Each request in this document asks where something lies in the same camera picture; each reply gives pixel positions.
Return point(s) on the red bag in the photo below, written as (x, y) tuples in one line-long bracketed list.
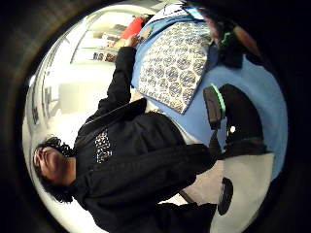
[(133, 27)]

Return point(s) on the blue table cover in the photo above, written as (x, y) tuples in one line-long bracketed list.
[(256, 93)]

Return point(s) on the the person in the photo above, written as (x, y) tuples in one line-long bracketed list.
[(129, 181)]

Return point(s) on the black oval pad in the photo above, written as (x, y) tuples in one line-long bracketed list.
[(225, 195)]

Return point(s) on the tablet with blue screen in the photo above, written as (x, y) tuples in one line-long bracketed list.
[(196, 13)]

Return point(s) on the white printed sheet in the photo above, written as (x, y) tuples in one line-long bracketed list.
[(171, 12)]

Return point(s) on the white background shelf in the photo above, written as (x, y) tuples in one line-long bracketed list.
[(103, 42)]

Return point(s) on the blue white patterned cloth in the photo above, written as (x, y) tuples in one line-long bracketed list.
[(173, 69)]

